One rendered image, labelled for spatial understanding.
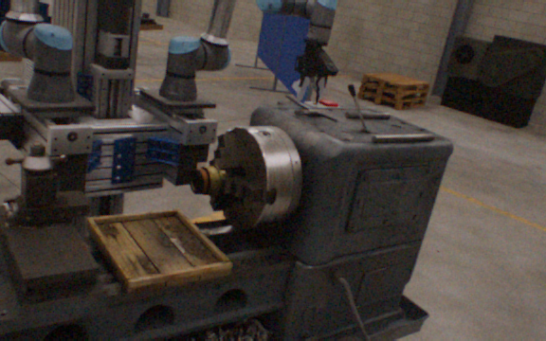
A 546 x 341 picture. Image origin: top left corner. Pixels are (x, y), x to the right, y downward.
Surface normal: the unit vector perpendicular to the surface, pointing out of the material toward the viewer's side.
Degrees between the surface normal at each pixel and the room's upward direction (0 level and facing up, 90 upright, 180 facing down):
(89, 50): 90
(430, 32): 90
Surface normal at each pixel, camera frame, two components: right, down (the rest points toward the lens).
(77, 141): 0.64, 0.37
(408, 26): -0.65, 0.15
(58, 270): 0.18, -0.92
